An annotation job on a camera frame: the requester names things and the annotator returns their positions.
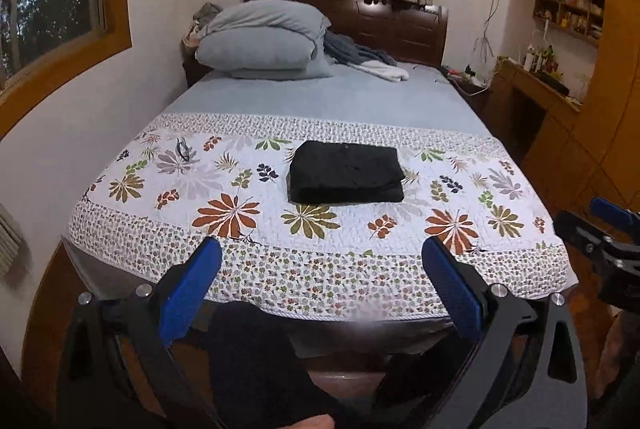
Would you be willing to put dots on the floral quilt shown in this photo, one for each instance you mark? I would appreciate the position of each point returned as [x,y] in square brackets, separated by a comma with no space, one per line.
[350,249]

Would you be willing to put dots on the light blue bed sheet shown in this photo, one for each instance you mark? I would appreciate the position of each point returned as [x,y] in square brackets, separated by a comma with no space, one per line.
[325,99]

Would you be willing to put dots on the wooden desk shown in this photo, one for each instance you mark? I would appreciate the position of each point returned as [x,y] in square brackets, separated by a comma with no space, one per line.
[530,81]

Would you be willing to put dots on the beige ribbed panel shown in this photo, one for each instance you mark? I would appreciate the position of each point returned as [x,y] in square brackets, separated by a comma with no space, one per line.
[9,241]

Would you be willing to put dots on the eyeglasses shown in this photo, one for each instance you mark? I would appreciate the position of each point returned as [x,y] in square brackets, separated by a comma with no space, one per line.
[183,150]

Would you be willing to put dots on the black pants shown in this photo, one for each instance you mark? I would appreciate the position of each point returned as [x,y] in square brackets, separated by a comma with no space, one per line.
[345,169]

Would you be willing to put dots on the dark wooden nightstand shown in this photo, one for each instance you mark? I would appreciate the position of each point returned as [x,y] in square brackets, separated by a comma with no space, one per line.
[470,98]

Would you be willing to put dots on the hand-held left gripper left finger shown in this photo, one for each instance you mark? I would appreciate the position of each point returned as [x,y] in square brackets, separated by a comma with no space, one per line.
[192,289]

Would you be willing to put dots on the dark wooden bed frame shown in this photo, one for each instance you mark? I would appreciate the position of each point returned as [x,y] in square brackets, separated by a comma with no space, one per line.
[350,334]

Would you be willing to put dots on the dark wooden headboard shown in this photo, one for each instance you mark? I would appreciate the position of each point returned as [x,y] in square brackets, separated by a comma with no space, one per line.
[400,34]

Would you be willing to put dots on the person's leg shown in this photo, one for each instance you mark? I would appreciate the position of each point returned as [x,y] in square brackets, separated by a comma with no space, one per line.
[250,359]
[415,384]

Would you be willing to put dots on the crumpled grey-blue blanket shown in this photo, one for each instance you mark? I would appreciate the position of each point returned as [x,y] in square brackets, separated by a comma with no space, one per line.
[350,51]

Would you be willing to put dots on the person's left leg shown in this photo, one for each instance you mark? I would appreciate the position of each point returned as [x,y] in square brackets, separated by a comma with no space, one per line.
[250,359]

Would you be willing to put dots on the cluster of small bottles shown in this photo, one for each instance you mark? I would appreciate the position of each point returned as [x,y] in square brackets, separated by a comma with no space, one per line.
[537,58]

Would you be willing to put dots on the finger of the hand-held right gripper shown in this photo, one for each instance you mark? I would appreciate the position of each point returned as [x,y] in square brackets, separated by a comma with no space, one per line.
[575,229]
[607,210]

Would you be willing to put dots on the white cloth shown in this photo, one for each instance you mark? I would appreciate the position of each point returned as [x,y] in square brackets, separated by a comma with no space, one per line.
[385,71]

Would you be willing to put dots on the grey-brown cloth heap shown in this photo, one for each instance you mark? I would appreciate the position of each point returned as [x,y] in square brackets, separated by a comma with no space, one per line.
[202,16]

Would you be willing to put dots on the person's right leg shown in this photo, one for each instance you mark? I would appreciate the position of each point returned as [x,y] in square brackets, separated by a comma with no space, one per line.
[415,384]

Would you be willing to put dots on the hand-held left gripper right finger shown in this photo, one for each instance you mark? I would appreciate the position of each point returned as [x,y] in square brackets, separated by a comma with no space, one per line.
[452,284]

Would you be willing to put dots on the wooden shelf cabinet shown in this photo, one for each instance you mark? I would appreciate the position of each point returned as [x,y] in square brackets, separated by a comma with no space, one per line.
[620,59]

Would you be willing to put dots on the thin grey pillow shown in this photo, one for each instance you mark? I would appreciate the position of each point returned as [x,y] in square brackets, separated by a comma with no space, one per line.
[300,73]

